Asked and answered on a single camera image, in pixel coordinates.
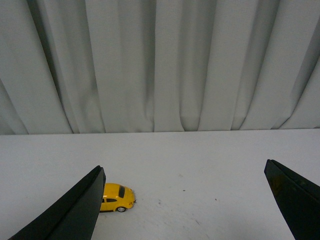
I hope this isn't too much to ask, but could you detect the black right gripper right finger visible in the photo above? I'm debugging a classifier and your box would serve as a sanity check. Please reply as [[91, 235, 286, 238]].
[[264, 159, 320, 240]]

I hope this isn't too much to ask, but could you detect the yellow beetle toy car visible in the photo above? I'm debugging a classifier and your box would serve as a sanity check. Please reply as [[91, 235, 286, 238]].
[[100, 183, 136, 213]]

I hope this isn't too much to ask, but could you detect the white pleated curtain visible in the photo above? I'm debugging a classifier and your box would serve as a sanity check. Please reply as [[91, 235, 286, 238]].
[[0, 0, 320, 135]]

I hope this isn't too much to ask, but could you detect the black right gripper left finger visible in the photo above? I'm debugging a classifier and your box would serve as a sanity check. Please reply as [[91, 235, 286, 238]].
[[10, 165, 106, 240]]

